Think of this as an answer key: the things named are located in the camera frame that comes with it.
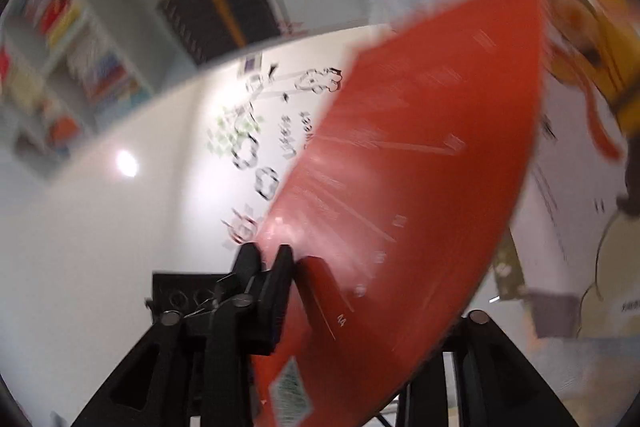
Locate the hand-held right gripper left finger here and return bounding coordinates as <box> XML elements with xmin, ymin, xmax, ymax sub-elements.
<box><xmin>70</xmin><ymin>244</ymin><xmax>294</xmax><ymax>427</ymax></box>

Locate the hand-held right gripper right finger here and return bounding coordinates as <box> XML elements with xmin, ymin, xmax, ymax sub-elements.
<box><xmin>395</xmin><ymin>309</ymin><xmax>581</xmax><ymax>427</ymax></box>

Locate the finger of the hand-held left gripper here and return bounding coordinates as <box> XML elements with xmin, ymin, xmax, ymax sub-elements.
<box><xmin>232</xmin><ymin>243</ymin><xmax>262</xmax><ymax>295</ymax></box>

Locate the red book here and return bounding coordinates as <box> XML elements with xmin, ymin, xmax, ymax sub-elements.
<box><xmin>250</xmin><ymin>0</ymin><xmax>548</xmax><ymax>427</ymax></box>

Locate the round ceiling light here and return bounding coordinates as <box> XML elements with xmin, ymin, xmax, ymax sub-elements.
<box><xmin>115</xmin><ymin>149</ymin><xmax>141</xmax><ymax>178</ymax></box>

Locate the black green wall decal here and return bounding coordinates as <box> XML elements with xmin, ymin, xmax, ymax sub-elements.
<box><xmin>207</xmin><ymin>54</ymin><xmax>346</xmax><ymax>248</ymax></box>

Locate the yellow cartoon wall poster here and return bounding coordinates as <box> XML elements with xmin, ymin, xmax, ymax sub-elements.
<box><xmin>530</xmin><ymin>0</ymin><xmax>640</xmax><ymax>168</ymax></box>

